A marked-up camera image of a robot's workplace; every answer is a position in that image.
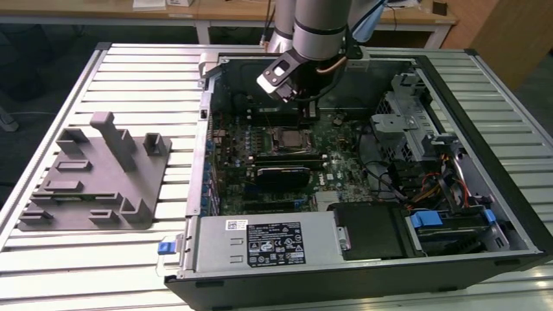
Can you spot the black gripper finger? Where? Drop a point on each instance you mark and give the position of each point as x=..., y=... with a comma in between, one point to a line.
x=309, y=113

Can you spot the thin metal locking lever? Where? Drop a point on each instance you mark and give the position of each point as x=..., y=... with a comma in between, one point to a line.
x=268, y=120

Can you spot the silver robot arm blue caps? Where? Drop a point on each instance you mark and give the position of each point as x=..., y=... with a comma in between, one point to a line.
x=320, y=32

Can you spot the black RAM stick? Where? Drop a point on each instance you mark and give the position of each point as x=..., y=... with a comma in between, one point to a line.
x=289, y=165

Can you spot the silver drive cage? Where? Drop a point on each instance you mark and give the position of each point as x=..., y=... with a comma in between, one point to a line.
x=397, y=124

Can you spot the black graphics card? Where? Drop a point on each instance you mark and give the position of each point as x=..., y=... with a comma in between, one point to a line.
x=283, y=178

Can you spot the grey case latch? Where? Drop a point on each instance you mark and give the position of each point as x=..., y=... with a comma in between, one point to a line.
x=207, y=63

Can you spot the green motherboard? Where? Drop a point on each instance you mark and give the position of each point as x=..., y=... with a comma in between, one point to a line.
x=349, y=191

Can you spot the silver chipset heat sink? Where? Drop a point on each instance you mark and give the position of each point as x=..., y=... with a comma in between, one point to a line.
x=328, y=199

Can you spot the small black desk object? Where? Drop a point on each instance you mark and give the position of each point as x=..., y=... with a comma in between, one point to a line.
x=440, y=8

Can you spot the small white box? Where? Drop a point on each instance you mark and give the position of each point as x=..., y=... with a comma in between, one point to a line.
x=179, y=2

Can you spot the black plastic shroud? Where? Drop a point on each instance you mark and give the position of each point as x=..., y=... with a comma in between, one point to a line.
x=372, y=233

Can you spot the hard disk in blue carrier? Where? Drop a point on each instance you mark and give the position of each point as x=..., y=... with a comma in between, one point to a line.
x=425, y=220

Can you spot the white paper sheet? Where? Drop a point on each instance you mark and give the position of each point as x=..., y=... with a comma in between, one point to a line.
x=148, y=4

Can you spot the silver power supply unit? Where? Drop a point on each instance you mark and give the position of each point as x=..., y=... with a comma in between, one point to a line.
x=216, y=243

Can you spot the wooden cabinet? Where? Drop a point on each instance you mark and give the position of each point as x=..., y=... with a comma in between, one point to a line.
x=509, y=39

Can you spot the grey plastic parts rack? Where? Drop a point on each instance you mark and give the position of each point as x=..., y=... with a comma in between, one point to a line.
x=108, y=194

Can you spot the blue latch button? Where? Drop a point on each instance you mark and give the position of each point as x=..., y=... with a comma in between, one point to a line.
x=167, y=248

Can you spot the black open PC case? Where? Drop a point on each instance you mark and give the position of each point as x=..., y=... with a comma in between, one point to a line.
x=303, y=291

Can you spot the silver disk bay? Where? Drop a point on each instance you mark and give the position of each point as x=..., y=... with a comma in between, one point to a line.
x=501, y=241

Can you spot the grey chair leg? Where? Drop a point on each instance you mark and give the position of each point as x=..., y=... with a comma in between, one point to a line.
x=8, y=123

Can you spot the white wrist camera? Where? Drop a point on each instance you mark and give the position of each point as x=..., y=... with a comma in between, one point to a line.
x=276, y=77

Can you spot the small grey wrist camera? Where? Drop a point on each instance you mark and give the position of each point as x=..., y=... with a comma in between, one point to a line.
x=358, y=64

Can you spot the wooden desk white frame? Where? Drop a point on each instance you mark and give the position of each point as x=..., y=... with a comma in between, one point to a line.
x=151, y=13

